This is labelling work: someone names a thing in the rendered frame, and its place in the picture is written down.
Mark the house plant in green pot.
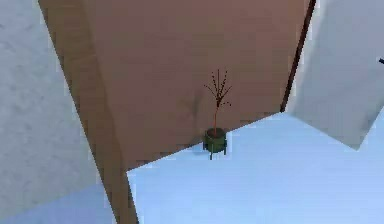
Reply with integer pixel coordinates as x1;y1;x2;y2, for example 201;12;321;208
202;68;234;161

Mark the white room door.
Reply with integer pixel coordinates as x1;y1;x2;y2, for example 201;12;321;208
285;0;384;151

